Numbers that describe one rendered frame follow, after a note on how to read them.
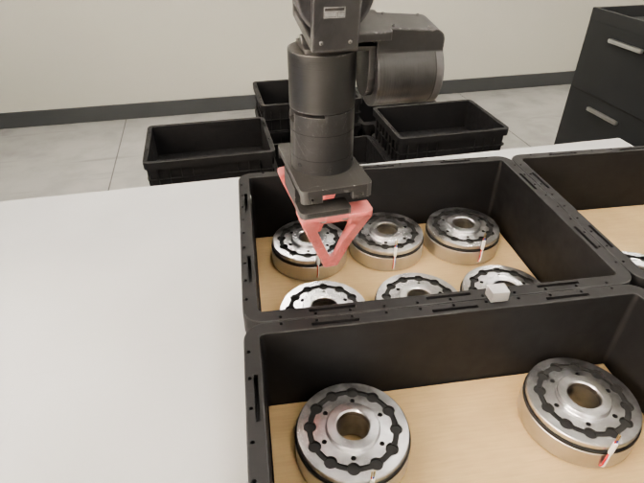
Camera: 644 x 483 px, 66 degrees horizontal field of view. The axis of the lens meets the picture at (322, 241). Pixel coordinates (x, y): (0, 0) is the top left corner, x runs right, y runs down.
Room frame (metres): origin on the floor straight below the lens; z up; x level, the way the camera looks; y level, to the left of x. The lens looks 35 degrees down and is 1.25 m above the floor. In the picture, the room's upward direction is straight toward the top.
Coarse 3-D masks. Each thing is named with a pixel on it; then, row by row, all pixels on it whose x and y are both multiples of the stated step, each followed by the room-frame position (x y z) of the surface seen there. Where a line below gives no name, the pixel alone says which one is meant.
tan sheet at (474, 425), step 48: (480, 384) 0.34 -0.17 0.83; (288, 432) 0.28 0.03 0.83; (432, 432) 0.28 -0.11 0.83; (480, 432) 0.28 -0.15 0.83; (288, 480) 0.24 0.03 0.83; (432, 480) 0.24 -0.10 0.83; (480, 480) 0.24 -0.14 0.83; (528, 480) 0.24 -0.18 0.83; (576, 480) 0.24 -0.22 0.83; (624, 480) 0.24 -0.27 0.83
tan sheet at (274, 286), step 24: (264, 240) 0.61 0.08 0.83; (504, 240) 0.61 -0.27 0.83; (264, 264) 0.55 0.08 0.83; (360, 264) 0.55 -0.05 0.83; (432, 264) 0.55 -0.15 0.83; (456, 264) 0.55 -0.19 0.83; (480, 264) 0.55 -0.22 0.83; (504, 264) 0.55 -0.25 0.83; (264, 288) 0.49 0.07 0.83; (288, 288) 0.49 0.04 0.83; (360, 288) 0.49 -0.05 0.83; (456, 288) 0.49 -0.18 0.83
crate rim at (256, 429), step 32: (608, 288) 0.38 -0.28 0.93; (640, 288) 0.38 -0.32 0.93; (288, 320) 0.33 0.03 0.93; (320, 320) 0.33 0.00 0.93; (352, 320) 0.34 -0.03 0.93; (384, 320) 0.33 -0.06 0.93; (416, 320) 0.34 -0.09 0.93; (256, 352) 0.29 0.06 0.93; (256, 384) 0.27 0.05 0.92; (256, 416) 0.24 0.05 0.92; (256, 448) 0.20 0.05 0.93; (256, 480) 0.18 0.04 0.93
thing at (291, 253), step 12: (288, 228) 0.59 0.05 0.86; (324, 228) 0.59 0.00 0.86; (336, 228) 0.59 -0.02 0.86; (276, 240) 0.56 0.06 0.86; (288, 240) 0.56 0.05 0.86; (336, 240) 0.56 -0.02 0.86; (276, 252) 0.54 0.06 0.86; (288, 252) 0.53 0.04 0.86; (300, 252) 0.53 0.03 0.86; (312, 252) 0.53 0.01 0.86
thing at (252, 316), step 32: (448, 160) 0.67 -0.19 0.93; (480, 160) 0.67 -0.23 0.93; (512, 160) 0.67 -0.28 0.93; (544, 192) 0.57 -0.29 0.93; (576, 224) 0.49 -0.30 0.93; (608, 256) 0.43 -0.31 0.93; (256, 288) 0.38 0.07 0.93; (512, 288) 0.38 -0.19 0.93; (544, 288) 0.38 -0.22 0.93; (576, 288) 0.38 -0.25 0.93; (256, 320) 0.33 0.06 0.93
